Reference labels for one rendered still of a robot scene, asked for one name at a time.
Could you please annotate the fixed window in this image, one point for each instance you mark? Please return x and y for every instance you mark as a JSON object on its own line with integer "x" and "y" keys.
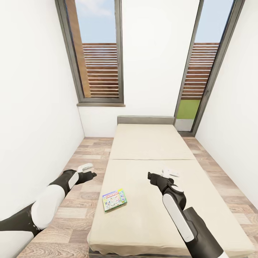
{"x": 93, "y": 35}

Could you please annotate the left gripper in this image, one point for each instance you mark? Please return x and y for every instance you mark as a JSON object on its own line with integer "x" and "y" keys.
{"x": 87, "y": 176}

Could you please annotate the bed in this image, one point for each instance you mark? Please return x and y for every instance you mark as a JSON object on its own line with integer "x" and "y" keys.
{"x": 143, "y": 228}

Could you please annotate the door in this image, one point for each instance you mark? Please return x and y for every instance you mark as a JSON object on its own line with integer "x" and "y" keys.
{"x": 214, "y": 26}

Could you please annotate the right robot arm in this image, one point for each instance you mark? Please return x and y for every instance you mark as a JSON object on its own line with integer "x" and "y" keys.
{"x": 193, "y": 230}

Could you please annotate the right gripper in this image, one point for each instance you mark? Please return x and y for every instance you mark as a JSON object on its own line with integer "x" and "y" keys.
{"x": 157, "y": 180}

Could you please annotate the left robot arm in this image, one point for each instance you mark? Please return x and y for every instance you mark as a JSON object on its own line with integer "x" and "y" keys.
{"x": 35, "y": 215}

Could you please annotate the board game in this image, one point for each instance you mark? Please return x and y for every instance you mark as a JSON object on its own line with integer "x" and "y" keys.
{"x": 114, "y": 199}

